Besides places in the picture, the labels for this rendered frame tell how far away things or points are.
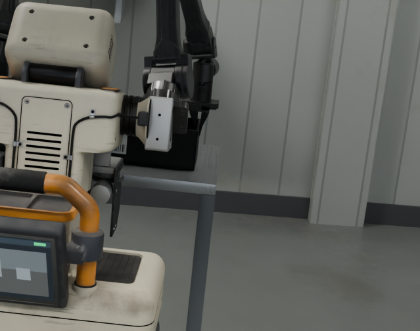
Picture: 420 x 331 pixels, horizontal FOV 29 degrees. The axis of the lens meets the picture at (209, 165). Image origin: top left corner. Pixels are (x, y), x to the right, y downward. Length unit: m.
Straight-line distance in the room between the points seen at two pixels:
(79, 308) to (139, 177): 0.80
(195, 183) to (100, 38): 0.58
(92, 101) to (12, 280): 0.45
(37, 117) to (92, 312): 0.46
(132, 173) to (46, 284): 0.85
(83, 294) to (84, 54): 0.52
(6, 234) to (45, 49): 0.52
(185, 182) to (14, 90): 0.62
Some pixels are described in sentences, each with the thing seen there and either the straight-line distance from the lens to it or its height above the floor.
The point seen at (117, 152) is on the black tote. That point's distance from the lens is 2.25.
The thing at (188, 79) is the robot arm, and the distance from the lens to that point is 1.83.
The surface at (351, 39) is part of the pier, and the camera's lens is 4.42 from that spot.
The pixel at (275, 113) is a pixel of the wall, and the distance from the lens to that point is 4.50.
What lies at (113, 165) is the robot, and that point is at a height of 0.89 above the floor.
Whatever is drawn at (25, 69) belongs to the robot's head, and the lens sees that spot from 1.69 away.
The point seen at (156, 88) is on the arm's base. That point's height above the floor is 1.08.
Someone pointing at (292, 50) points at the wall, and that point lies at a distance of 4.46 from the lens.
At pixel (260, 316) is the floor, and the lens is 3.35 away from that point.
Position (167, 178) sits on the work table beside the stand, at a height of 0.80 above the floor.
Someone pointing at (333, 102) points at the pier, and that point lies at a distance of 4.45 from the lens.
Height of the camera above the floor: 1.37
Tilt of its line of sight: 14 degrees down
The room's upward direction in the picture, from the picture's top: 6 degrees clockwise
